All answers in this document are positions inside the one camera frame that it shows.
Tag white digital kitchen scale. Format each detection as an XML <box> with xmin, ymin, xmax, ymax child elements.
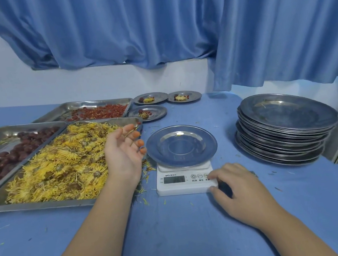
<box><xmin>153</xmin><ymin>156</ymin><xmax>219</xmax><ymax>199</ymax></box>

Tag stack of steel plates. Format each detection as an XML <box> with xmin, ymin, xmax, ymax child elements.
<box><xmin>230</xmin><ymin>85</ymin><xmax>338</xmax><ymax>173</ymax></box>

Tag person's left forearm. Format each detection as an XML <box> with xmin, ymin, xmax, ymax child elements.
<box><xmin>29</xmin><ymin>178</ymin><xmax>147</xmax><ymax>256</ymax></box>

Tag blue tablecloth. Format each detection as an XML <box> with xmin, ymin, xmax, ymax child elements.
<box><xmin>0</xmin><ymin>67</ymin><xmax>338</xmax><ymax>256</ymax></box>

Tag wide blue curtain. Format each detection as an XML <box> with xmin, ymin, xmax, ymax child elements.
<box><xmin>0</xmin><ymin>0</ymin><xmax>235</xmax><ymax>87</ymax></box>

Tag person's left hand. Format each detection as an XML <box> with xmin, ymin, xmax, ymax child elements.
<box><xmin>101</xmin><ymin>122</ymin><xmax>151</xmax><ymax>188</ymax></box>

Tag person's right hand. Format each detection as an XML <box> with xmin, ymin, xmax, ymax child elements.
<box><xmin>206</xmin><ymin>158</ymin><xmax>283</xmax><ymax>237</ymax></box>

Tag narrow blue curtain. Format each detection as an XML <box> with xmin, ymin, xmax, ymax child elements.
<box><xmin>203</xmin><ymin>0</ymin><xmax>338</xmax><ymax>97</ymax></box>

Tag pile of yellow chrysanthemums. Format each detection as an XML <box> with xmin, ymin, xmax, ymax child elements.
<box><xmin>0</xmin><ymin>116</ymin><xmax>148</xmax><ymax>209</ymax></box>

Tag round steel plate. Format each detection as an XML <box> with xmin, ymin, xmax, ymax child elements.
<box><xmin>144</xmin><ymin>121</ymin><xmax>220</xmax><ymax>172</ymax></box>
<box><xmin>132</xmin><ymin>91</ymin><xmax>170</xmax><ymax>107</ymax></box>
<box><xmin>167</xmin><ymin>88</ymin><xmax>203</xmax><ymax>105</ymax></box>
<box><xmin>126</xmin><ymin>103</ymin><xmax>168</xmax><ymax>124</ymax></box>

